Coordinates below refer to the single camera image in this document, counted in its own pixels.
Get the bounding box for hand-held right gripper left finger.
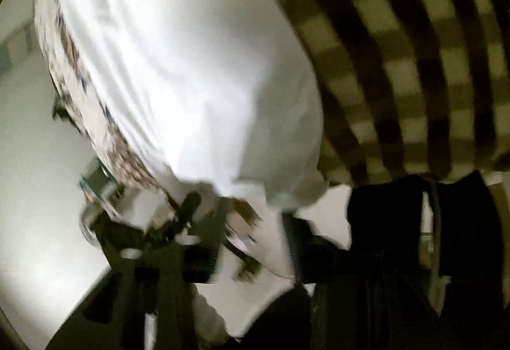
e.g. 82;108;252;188
79;159;224;350

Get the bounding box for white printed small garment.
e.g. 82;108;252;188
32;0;331;339

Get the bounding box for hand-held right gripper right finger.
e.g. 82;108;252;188
281;211;383;350

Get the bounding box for person's black pants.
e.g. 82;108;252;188
346;170;507;350

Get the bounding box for brown checkered cloth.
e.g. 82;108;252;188
217;0;510;185

